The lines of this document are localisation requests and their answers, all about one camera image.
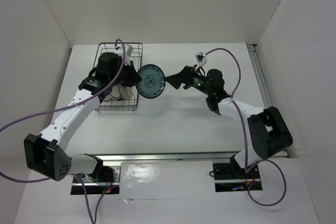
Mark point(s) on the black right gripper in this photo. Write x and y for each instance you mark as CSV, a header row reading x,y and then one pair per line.
x,y
187,73

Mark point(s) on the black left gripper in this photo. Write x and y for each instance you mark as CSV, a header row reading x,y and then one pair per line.
x,y
134,77

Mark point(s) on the clear round plate stand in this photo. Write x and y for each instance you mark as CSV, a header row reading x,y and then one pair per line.
x,y
126,93

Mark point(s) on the small blue patterned plate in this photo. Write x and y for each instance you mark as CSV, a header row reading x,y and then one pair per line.
x,y
152,84

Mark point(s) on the white plate green red rings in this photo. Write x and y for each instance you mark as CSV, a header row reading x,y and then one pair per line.
x,y
115,94

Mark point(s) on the white plate orange sunburst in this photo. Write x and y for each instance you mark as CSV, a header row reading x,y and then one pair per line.
x,y
106,97

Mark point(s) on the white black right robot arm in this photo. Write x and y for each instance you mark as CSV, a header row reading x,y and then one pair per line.
x,y
222,103

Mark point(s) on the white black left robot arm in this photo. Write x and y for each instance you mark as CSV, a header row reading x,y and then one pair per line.
x,y
45,152

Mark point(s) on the grey wire dish rack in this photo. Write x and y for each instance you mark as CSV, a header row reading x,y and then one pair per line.
x,y
117,105

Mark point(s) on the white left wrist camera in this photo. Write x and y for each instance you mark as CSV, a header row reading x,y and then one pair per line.
x,y
124,51

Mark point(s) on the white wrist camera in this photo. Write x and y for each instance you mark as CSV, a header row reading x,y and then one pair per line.
x,y
124,51
201,59

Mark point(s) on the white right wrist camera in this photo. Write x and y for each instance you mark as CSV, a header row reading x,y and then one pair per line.
x,y
201,59

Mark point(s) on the aluminium front rail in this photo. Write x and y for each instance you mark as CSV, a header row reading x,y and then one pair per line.
x,y
165,156

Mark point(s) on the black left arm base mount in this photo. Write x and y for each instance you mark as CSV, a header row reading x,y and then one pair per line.
x,y
108,180

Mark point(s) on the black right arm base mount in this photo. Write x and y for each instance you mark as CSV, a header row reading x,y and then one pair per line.
x,y
229,179

